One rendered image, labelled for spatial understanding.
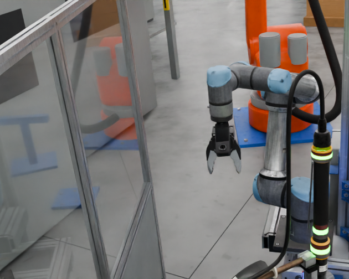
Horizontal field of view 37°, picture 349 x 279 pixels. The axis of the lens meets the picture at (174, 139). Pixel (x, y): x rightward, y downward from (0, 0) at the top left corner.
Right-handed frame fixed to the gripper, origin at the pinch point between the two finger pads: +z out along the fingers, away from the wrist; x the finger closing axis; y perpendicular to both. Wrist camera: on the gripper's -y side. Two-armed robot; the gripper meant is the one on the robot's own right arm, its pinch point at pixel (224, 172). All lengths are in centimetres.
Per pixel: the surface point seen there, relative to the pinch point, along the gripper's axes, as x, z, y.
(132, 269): 45, 61, 24
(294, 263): -19, -6, -55
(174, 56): 98, 110, 522
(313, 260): -23, -6, -53
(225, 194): 19, 145, 226
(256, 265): -10.1, 6.3, -40.2
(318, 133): -24, -37, -51
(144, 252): 45, 70, 48
